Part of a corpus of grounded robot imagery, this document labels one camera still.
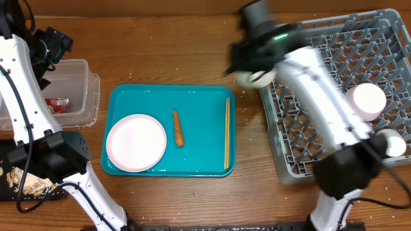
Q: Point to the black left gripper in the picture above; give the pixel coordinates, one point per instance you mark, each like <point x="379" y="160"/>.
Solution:
<point x="58" y="42"/>

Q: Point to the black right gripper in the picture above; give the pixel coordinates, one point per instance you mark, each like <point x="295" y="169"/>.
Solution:
<point x="238" y="51"/>

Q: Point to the pale green bowl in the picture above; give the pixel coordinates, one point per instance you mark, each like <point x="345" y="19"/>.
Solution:
<point x="255" y="80"/>

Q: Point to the red snack wrapper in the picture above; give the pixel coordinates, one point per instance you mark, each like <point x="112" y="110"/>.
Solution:
<point x="60" y="105"/>

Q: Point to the white napkin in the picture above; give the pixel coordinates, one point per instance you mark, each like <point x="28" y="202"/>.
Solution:
<point x="51" y="109"/>

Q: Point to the grey dish rack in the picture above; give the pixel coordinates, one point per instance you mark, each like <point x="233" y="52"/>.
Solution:
<point x="368" y="47"/>

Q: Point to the small white round plate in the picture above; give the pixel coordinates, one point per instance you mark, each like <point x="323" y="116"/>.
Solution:
<point x="368" y="100"/>

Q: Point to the large white round plate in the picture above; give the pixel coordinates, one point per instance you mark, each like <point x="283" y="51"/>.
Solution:
<point x="136" y="143"/>

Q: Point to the rice and food scraps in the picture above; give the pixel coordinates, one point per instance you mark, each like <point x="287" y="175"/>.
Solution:
<point x="33" y="186"/>

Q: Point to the white upside-down cup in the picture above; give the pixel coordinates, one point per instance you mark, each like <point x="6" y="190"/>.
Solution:
<point x="396" y="144"/>

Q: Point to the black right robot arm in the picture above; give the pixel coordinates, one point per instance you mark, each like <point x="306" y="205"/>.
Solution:
<point x="356" y="153"/>

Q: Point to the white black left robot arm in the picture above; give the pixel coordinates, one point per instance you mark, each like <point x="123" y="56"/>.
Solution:
<point x="42" y="147"/>

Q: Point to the black waste tray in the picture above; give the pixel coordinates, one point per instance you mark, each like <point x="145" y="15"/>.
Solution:
<point x="6" y="146"/>

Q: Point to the clear plastic bin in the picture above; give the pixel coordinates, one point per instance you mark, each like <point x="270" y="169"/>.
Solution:
<point x="72" y="79"/>

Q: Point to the teal plastic tray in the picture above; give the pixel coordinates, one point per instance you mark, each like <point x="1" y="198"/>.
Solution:
<point x="201" y="111"/>

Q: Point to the orange carrot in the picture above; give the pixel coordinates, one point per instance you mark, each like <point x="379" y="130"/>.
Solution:
<point x="179" y="138"/>

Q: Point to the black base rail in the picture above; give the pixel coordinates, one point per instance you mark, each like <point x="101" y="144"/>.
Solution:
<point x="293" y="226"/>

